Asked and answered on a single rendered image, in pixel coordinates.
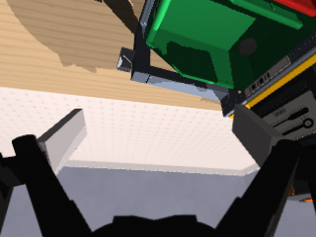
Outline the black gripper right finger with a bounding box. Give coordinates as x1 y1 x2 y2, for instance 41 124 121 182
209 104 316 237

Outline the dark grey bin shelf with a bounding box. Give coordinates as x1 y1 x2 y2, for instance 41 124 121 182
117 0 316 118

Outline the yellow flat bar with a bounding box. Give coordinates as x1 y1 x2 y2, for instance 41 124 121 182
245 52 316 109

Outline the green open bin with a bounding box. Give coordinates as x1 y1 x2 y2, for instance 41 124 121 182
149 0 316 92

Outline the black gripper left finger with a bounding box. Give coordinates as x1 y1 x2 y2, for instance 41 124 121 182
0 109 95 237

